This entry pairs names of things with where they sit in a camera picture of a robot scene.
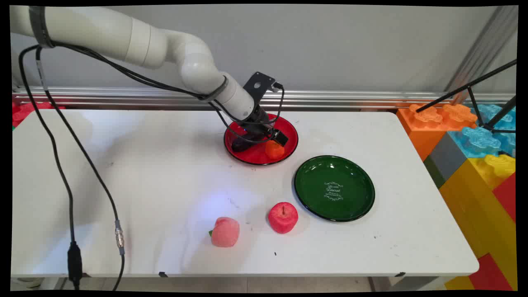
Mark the aluminium rail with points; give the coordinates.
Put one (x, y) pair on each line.
(350, 100)

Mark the big blue building block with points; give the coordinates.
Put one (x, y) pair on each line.
(478, 140)

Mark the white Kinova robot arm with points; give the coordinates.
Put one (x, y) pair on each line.
(103, 33)

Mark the black tripod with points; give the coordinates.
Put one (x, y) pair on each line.
(474, 99)

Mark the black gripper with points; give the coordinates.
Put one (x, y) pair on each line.
(256, 122)

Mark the big red building block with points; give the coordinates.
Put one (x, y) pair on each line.
(507, 196)
(491, 274)

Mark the red toy apple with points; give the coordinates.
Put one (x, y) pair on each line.
(283, 218)

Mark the green plate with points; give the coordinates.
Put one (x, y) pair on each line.
(334, 188)

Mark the big grey building block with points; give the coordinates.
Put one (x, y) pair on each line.
(445, 159)

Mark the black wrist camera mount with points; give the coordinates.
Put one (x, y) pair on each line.
(258, 86)

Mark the orange toy fruit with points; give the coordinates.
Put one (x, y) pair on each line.
(274, 150)

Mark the big yellow building block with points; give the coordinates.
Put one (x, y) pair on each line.
(478, 206)

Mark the pink toy peach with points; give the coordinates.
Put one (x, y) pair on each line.
(225, 232)

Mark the purple toy eggplant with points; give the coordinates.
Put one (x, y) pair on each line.
(243, 144)

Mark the big orange building block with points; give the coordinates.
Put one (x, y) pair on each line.
(425, 132)

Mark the red plate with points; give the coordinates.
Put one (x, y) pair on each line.
(255, 154)

